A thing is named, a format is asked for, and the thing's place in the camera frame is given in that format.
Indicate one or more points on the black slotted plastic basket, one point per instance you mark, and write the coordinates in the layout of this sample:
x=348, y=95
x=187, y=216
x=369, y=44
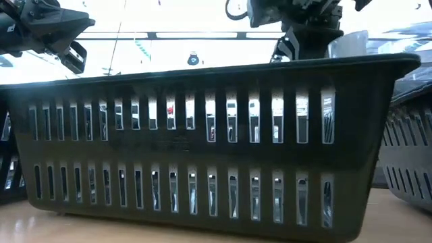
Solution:
x=10, y=152
x=189, y=153

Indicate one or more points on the small dark hanging object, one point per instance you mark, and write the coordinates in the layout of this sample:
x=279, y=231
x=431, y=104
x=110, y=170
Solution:
x=193, y=59

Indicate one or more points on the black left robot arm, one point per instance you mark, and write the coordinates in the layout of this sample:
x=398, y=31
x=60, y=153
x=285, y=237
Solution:
x=10, y=33

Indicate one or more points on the gray slotted plastic basket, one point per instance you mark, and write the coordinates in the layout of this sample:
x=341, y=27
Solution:
x=408, y=158

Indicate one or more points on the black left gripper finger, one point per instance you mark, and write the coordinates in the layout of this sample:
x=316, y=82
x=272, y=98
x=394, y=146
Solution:
x=75, y=58

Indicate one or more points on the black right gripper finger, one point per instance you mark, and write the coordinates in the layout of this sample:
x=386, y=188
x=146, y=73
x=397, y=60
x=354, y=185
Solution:
x=281, y=49
x=317, y=45

